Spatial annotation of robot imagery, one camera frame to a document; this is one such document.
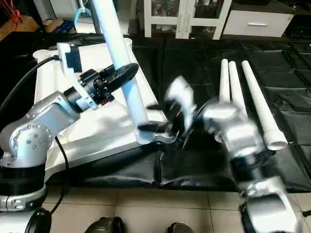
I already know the white plastic table leg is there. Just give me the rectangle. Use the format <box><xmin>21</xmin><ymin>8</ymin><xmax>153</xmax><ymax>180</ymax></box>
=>
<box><xmin>218</xmin><ymin>59</ymin><xmax>232</xmax><ymax>103</ymax></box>
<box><xmin>228</xmin><ymin>61</ymin><xmax>247</xmax><ymax>118</ymax></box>
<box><xmin>89</xmin><ymin>0</ymin><xmax>157</xmax><ymax>145</ymax></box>
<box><xmin>241</xmin><ymin>60</ymin><xmax>289</xmax><ymax>150</ymax></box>

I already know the white plastic table top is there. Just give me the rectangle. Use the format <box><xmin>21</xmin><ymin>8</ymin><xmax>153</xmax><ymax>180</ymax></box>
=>
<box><xmin>31</xmin><ymin>38</ymin><xmax>176</xmax><ymax>171</ymax></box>

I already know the black work mat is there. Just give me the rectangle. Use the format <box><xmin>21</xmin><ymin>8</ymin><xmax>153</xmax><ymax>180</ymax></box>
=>
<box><xmin>0</xmin><ymin>32</ymin><xmax>311</xmax><ymax>193</ymax></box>

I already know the small blue box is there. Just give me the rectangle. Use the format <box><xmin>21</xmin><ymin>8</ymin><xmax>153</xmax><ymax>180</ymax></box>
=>
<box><xmin>46</xmin><ymin>18</ymin><xmax>76</xmax><ymax>34</ymax></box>

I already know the light blue hanger hook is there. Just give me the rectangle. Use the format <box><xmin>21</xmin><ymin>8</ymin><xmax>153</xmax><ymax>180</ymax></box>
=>
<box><xmin>73</xmin><ymin>0</ymin><xmax>93</xmax><ymax>33</ymax></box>

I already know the white drawer cabinet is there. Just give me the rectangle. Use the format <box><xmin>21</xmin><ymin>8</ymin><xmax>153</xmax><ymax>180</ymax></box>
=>
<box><xmin>222</xmin><ymin>9</ymin><xmax>295</xmax><ymax>38</ymax></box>
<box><xmin>143</xmin><ymin>0</ymin><xmax>233</xmax><ymax>40</ymax></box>

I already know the black right robot foot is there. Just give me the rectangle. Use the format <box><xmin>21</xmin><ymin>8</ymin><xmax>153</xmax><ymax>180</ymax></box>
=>
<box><xmin>167</xmin><ymin>222</ymin><xmax>196</xmax><ymax>233</ymax></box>

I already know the black robot foot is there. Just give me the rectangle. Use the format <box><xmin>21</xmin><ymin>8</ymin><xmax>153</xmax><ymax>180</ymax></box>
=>
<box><xmin>85</xmin><ymin>216</ymin><xmax>125</xmax><ymax>233</ymax></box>
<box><xmin>167</xmin><ymin>222</ymin><xmax>196</xmax><ymax>233</ymax></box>

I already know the black left robot foot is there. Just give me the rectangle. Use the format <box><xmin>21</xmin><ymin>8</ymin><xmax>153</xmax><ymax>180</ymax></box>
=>
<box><xmin>85</xmin><ymin>216</ymin><xmax>125</xmax><ymax>233</ymax></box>

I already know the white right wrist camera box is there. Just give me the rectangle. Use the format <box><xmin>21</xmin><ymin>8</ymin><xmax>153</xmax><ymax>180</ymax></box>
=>
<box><xmin>165</xmin><ymin>75</ymin><xmax>198</xmax><ymax>133</ymax></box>

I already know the red cable bundle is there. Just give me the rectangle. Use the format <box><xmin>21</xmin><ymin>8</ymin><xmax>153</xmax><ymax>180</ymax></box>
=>
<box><xmin>0</xmin><ymin>0</ymin><xmax>23</xmax><ymax>28</ymax></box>

